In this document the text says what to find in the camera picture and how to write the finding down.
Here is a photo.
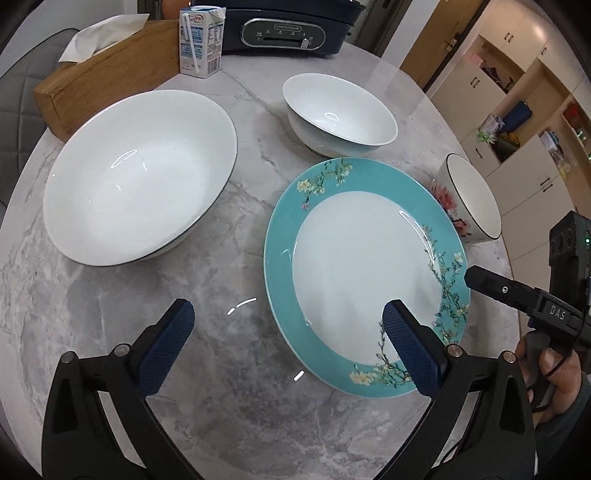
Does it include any white tissue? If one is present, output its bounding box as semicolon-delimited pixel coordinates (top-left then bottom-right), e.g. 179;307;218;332
58;13;151;64

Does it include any large white bowl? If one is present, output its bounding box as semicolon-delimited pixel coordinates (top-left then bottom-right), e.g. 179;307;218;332
42;89;239;267

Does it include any floral dark-rimmed bowl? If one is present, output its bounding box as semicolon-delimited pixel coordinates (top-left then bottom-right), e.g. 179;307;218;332
429;152;503;245

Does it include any blue bag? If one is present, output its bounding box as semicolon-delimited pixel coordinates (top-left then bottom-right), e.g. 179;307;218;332
501;102;531;131

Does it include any person's right hand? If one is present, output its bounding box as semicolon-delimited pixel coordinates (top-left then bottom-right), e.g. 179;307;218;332
515;335;591;426

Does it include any dark blue electric cooker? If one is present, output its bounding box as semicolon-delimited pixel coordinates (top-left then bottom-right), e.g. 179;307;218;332
189;0;366;59

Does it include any medium white bowl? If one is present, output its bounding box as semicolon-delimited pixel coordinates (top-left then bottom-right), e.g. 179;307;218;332
282;73;399;160

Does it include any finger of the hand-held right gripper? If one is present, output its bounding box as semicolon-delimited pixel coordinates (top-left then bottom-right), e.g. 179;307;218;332
464;265;539;315

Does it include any wooden door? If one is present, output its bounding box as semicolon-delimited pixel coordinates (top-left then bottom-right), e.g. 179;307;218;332
399;0;491;93

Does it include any teal floral plate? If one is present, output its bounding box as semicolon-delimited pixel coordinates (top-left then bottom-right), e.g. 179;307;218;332
263;157;472;398

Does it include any wooden tissue box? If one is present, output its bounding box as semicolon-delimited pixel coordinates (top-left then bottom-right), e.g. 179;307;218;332
33;19;182;142

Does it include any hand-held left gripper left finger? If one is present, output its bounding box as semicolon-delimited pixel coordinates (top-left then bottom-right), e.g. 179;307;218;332
41;298;205;480

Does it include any grey quilted chair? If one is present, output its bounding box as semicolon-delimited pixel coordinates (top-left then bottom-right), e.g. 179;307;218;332
0;34;82;206

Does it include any white blue milk carton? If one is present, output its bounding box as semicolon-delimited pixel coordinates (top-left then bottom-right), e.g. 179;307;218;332
178;5;226;79

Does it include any white wooden wall cabinet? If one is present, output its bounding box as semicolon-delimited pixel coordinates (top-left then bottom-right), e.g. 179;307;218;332
425;0;591;296

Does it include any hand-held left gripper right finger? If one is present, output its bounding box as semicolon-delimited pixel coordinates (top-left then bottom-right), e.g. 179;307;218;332
370;299;539;480

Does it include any person's right forearm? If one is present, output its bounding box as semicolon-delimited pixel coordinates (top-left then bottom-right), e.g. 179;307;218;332
536;401;591;480

